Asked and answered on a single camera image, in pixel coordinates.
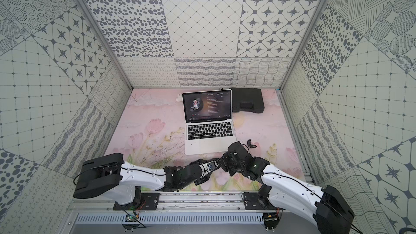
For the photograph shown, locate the silver laptop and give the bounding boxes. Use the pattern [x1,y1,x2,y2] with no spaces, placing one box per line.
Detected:
[182,89,237,156]

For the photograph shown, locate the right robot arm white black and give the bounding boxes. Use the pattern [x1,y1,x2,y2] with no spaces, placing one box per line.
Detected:
[217,141,361,234]

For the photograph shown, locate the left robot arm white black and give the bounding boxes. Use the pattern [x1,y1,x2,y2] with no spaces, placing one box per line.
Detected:
[73,153,220,205]

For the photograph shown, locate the small black hook object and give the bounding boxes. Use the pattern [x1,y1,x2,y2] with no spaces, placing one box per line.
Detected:
[247,139,257,148]

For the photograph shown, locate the black plastic tool case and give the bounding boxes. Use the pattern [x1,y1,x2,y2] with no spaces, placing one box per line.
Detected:
[230,88,265,114]

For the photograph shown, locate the small white clip object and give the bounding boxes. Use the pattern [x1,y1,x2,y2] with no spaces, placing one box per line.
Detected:
[176,94,183,102]

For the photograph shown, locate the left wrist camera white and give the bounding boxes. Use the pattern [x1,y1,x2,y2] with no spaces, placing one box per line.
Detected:
[200,160,220,178]

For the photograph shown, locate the aluminium mounting rail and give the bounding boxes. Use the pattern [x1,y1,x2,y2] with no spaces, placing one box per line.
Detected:
[66,188,324,213]

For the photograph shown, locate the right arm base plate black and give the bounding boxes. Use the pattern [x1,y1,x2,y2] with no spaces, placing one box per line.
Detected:
[241,192,283,211]

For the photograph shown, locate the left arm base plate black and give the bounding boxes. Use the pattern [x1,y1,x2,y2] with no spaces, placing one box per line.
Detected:
[113,192,160,211]

